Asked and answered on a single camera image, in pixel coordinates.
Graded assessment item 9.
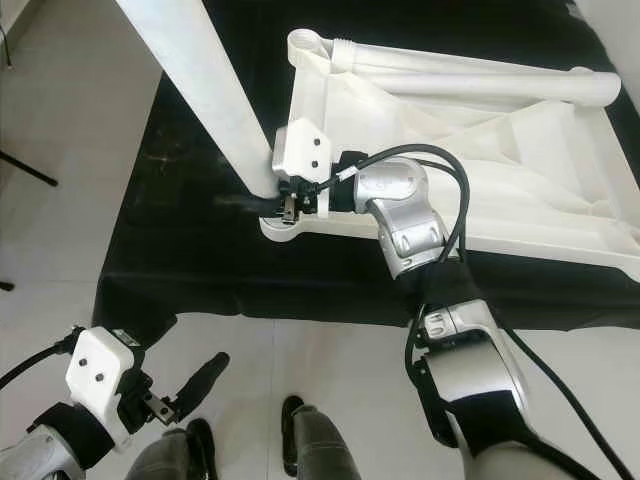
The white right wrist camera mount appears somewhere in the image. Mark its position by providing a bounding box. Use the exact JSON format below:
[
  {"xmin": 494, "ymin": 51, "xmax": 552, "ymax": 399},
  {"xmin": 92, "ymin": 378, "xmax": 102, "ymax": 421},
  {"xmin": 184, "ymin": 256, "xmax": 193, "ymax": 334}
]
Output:
[{"xmin": 271, "ymin": 116, "xmax": 334, "ymax": 219}]

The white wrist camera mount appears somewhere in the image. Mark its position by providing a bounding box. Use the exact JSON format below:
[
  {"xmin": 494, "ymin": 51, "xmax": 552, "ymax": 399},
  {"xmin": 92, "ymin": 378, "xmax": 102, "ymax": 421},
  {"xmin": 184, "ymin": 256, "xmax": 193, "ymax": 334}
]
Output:
[
  {"xmin": 64, "ymin": 326, "xmax": 143, "ymax": 453},
  {"xmin": 271, "ymin": 116, "xmax": 334, "ymax": 219}
]

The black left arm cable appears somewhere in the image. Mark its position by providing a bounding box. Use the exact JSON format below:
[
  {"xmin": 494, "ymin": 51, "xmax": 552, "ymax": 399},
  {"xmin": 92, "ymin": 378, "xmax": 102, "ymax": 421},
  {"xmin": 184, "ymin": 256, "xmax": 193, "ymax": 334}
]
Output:
[{"xmin": 0, "ymin": 333, "xmax": 86, "ymax": 391}]

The black tripod stand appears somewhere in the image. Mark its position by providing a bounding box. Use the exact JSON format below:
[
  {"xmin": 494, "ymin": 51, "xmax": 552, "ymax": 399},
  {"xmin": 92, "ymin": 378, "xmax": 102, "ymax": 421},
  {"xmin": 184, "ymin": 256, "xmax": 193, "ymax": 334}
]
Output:
[{"xmin": 0, "ymin": 150, "xmax": 59, "ymax": 189}]

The white plastic table leg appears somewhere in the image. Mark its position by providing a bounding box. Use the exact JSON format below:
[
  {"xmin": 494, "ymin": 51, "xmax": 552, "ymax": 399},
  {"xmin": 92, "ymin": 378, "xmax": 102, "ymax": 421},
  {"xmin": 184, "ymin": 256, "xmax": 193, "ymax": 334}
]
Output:
[
  {"xmin": 332, "ymin": 38, "xmax": 624, "ymax": 109},
  {"xmin": 115, "ymin": 0, "xmax": 283, "ymax": 201}
]

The white plastic table top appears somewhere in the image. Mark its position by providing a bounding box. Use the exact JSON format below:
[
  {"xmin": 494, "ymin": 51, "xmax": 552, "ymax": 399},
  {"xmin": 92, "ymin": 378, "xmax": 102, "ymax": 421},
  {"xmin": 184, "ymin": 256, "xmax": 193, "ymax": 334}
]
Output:
[{"xmin": 257, "ymin": 28, "xmax": 640, "ymax": 283}]

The black tablecloth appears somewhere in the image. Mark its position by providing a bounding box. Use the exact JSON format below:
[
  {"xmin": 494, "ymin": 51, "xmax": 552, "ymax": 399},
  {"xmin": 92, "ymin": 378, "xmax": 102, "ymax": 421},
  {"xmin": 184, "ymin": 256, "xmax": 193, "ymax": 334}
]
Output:
[{"xmin": 90, "ymin": 0, "xmax": 640, "ymax": 333}]

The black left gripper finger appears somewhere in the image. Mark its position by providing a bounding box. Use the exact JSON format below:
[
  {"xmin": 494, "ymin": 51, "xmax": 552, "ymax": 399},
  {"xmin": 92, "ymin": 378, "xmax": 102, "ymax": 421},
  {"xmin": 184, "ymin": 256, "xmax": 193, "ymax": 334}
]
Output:
[{"xmin": 170, "ymin": 352, "xmax": 231, "ymax": 423}]

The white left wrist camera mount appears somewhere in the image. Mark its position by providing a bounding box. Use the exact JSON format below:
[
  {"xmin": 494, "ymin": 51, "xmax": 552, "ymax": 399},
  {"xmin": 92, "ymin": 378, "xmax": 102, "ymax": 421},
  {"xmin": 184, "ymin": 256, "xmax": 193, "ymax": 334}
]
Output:
[{"xmin": 64, "ymin": 326, "xmax": 143, "ymax": 453}]

